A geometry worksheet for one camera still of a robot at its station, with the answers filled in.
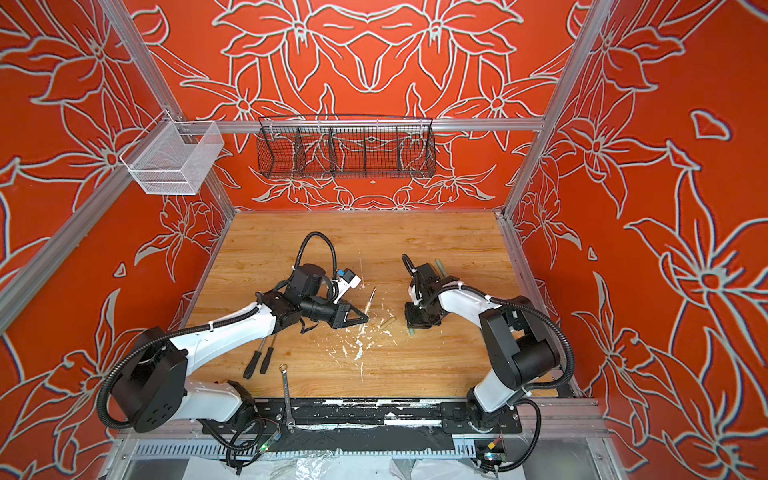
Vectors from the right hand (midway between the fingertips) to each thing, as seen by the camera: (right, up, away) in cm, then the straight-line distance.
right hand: (406, 322), depth 89 cm
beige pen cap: (-5, 0, +1) cm, 5 cm away
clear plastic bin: (-73, +51, +3) cm, 90 cm away
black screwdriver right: (-40, -8, -6) cm, 41 cm away
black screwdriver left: (-44, -9, -7) cm, 45 cm away
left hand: (-12, +5, -13) cm, 18 cm away
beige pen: (-10, +10, -13) cm, 19 cm away
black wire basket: (-21, +58, +11) cm, 62 cm away
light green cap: (+2, -2, -2) cm, 3 cm away
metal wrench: (-30, -21, -16) cm, 40 cm away
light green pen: (+13, +17, +14) cm, 26 cm away
